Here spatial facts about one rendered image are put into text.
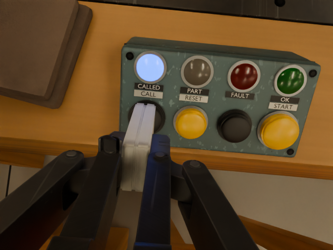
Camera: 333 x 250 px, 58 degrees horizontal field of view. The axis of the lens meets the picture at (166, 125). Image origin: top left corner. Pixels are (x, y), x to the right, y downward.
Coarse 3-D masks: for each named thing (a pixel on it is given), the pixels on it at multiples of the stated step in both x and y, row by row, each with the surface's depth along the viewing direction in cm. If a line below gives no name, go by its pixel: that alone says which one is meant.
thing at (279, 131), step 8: (272, 120) 23; (280, 120) 23; (288, 120) 23; (264, 128) 23; (272, 128) 23; (280, 128) 23; (288, 128) 23; (296, 128) 23; (264, 136) 23; (272, 136) 23; (280, 136) 23; (288, 136) 23; (296, 136) 23; (272, 144) 23; (280, 144) 23; (288, 144) 23
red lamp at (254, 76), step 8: (240, 64) 22; (248, 64) 22; (232, 72) 22; (240, 72) 22; (248, 72) 22; (256, 72) 22; (232, 80) 22; (240, 80) 22; (248, 80) 22; (256, 80) 22; (240, 88) 23; (248, 88) 23
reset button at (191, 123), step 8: (184, 112) 23; (192, 112) 23; (200, 112) 23; (176, 120) 23; (184, 120) 23; (192, 120) 23; (200, 120) 23; (176, 128) 23; (184, 128) 23; (192, 128) 23; (200, 128) 23; (184, 136) 23; (192, 136) 23
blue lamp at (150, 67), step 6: (150, 54) 22; (144, 60) 22; (150, 60) 22; (156, 60) 22; (138, 66) 22; (144, 66) 22; (150, 66) 22; (156, 66) 22; (162, 66) 22; (138, 72) 22; (144, 72) 22; (150, 72) 22; (156, 72) 22; (162, 72) 22; (144, 78) 22; (150, 78) 22; (156, 78) 22
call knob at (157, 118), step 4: (144, 104) 23; (156, 108) 23; (132, 112) 23; (156, 112) 23; (160, 112) 23; (156, 116) 23; (160, 116) 23; (156, 120) 23; (160, 120) 23; (156, 124) 23; (160, 124) 23; (156, 128) 23
